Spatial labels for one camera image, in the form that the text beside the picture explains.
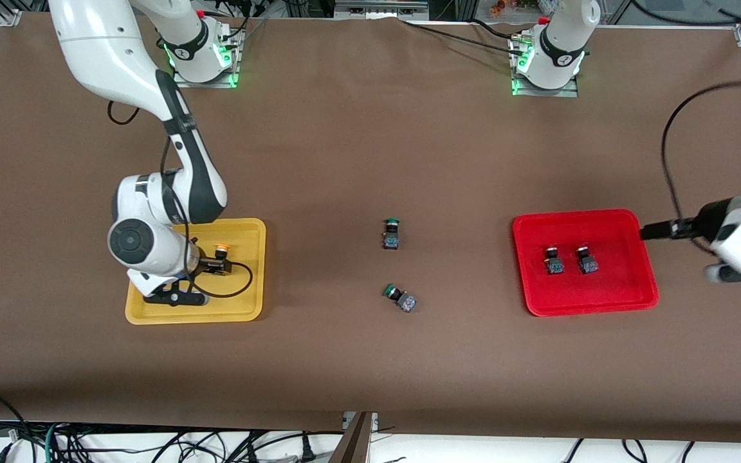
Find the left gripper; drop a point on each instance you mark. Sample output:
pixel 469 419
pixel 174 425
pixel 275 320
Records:
pixel 713 217

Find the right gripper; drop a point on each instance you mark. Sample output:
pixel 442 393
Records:
pixel 210 265

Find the yellow push button switch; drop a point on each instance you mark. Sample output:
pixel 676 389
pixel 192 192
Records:
pixel 220 247

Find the red push button switch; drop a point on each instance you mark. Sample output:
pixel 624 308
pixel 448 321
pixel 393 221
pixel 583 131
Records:
pixel 588 262
pixel 554 265

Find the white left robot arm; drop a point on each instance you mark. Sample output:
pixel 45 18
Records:
pixel 563 38

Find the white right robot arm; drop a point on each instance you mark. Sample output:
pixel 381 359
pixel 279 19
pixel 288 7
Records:
pixel 100 51

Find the yellow plastic tray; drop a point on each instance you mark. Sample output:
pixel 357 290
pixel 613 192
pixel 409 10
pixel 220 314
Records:
pixel 242 302

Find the red plastic tray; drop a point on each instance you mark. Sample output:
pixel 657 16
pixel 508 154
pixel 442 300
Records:
pixel 628 289

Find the brown table mat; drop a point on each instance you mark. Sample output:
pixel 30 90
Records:
pixel 370 128

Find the brown wooden beam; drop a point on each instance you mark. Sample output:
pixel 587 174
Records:
pixel 352 444

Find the grey device box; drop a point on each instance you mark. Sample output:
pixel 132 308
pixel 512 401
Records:
pixel 380 8

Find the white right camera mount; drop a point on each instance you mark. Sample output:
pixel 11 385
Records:
pixel 145 281

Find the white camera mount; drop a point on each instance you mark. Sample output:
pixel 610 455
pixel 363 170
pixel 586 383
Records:
pixel 145 281
pixel 740 254

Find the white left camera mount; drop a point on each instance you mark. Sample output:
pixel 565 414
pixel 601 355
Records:
pixel 740 254

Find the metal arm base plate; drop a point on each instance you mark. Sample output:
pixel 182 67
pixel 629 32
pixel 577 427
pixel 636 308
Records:
pixel 181 80
pixel 570 93

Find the green push button switch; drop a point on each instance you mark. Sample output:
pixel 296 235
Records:
pixel 401 299
pixel 391 236

